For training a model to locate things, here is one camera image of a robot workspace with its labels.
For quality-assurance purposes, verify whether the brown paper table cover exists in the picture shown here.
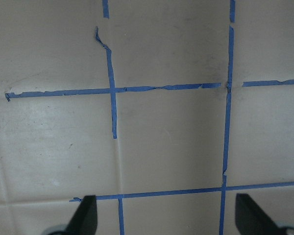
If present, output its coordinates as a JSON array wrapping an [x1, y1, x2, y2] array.
[[0, 0, 294, 235]]

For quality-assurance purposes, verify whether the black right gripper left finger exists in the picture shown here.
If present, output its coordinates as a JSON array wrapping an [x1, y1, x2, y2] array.
[[64, 195, 98, 235]]

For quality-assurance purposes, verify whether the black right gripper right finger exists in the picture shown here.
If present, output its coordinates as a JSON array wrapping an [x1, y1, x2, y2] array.
[[235, 193, 280, 235]]

